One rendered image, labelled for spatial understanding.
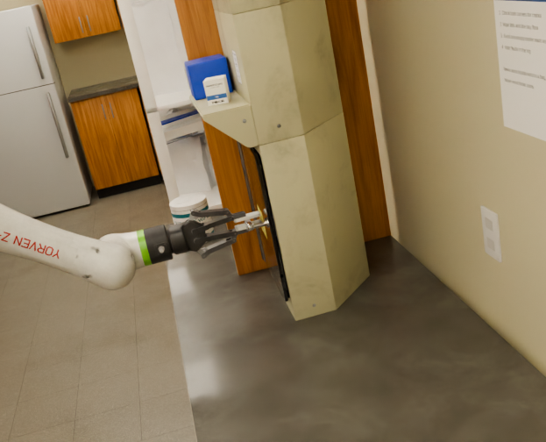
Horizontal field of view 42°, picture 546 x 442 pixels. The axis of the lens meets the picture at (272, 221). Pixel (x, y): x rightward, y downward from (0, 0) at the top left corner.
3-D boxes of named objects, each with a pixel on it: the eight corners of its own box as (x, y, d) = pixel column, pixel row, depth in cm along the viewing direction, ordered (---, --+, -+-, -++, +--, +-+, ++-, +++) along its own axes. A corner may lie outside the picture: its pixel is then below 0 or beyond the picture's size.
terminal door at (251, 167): (266, 260, 211) (238, 129, 197) (288, 303, 183) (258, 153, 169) (264, 260, 211) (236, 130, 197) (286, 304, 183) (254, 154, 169)
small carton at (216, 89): (230, 98, 176) (225, 74, 174) (229, 103, 171) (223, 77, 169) (210, 102, 176) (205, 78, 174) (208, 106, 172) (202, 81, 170)
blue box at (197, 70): (228, 87, 193) (220, 53, 190) (233, 91, 184) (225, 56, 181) (191, 95, 192) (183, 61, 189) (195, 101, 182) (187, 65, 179)
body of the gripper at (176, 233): (175, 260, 180) (211, 252, 181) (166, 229, 177) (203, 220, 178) (173, 252, 187) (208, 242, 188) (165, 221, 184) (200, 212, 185)
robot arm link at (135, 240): (88, 236, 184) (100, 276, 186) (84, 245, 171) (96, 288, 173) (142, 222, 185) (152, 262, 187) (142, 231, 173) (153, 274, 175)
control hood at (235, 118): (237, 121, 198) (230, 85, 194) (259, 146, 167) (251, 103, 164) (196, 131, 196) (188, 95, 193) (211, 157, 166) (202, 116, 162)
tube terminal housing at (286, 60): (350, 253, 217) (305, -11, 190) (387, 295, 187) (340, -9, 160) (270, 274, 214) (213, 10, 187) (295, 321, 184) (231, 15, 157)
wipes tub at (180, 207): (212, 228, 260) (203, 189, 255) (217, 240, 248) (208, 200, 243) (177, 237, 259) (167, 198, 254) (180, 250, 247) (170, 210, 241)
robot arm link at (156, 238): (142, 224, 185) (151, 256, 188) (144, 237, 174) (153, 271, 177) (165, 217, 186) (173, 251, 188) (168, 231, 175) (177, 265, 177)
